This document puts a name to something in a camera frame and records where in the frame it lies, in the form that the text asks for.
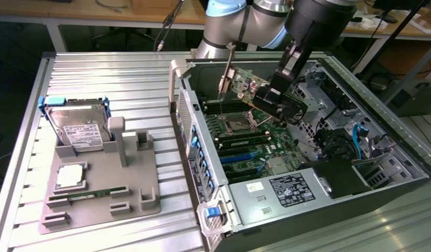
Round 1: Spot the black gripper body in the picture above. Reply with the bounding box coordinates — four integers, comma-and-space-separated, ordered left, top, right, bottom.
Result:
284, 0, 357, 51

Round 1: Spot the black Nvidia graphics card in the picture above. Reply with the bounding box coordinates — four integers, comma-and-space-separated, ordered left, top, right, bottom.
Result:
217, 41, 309, 126

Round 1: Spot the metal socket cover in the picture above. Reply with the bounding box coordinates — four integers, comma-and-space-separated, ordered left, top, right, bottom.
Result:
246, 107, 272, 127

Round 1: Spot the white plastic tray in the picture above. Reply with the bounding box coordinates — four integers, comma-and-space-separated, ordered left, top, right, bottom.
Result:
352, 15, 389, 29

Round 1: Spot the silver metal disk bay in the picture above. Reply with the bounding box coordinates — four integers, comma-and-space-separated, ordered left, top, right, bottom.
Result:
286, 60, 347, 148

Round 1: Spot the CPU socket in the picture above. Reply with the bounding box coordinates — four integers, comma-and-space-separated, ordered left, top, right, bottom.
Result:
224, 114, 253, 134

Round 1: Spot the green Dell motherboard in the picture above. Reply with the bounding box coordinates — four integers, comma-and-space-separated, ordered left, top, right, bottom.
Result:
203, 101, 308, 184

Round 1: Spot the black monitor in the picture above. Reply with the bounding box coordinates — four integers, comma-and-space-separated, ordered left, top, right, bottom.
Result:
371, 0, 431, 10

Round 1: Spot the black RAM slot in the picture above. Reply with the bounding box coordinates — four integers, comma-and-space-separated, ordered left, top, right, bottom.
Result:
201, 100, 250, 108
203, 106, 252, 114

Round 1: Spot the black stand pole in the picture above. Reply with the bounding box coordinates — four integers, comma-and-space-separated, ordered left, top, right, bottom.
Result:
355, 0, 431, 79

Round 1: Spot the black labelled RAM stick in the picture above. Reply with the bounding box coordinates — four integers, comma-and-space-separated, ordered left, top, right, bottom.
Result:
217, 135, 269, 151

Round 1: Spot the blue expansion slot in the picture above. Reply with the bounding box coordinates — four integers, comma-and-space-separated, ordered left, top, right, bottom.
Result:
221, 153, 257, 164

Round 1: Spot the silver chipset heatsink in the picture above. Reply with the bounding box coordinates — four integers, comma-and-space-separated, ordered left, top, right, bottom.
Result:
266, 159, 290, 175

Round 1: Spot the black expansion slot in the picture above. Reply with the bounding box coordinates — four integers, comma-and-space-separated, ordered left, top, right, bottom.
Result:
224, 166, 261, 177

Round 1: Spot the black plastic shroud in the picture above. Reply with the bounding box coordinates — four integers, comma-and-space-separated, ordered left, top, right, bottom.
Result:
298, 159, 372, 199

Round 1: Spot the dark grey cabinet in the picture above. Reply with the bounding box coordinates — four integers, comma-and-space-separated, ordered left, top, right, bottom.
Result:
391, 81, 431, 118

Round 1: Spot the silver power supply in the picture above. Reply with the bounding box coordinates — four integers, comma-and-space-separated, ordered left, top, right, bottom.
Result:
228, 167, 335, 226

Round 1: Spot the open black PC case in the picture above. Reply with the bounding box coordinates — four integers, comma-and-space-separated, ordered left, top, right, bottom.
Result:
169, 52, 431, 252

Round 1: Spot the blue case latch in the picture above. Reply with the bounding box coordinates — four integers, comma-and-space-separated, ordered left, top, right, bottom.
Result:
203, 206, 221, 219

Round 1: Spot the grey plastic parts rack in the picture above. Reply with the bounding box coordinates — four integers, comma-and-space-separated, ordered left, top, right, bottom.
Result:
38, 117, 163, 235

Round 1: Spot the green RAM stick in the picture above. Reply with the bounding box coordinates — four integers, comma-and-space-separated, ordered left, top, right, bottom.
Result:
66, 189, 114, 202

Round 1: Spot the silver CPU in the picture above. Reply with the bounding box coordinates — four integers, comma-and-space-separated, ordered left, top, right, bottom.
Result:
56, 165, 87, 188

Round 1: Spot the blue wire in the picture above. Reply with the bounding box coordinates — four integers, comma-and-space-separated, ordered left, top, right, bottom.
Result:
351, 122, 369, 161

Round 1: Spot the aluminium profile frame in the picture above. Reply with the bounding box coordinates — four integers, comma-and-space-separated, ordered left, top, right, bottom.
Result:
383, 46, 431, 106

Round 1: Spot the hanging grey cable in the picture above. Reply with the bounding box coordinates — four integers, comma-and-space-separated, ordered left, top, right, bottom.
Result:
155, 0, 185, 52

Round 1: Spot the wooden desk white frame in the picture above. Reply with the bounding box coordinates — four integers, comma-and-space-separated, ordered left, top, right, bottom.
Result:
0, 0, 431, 76

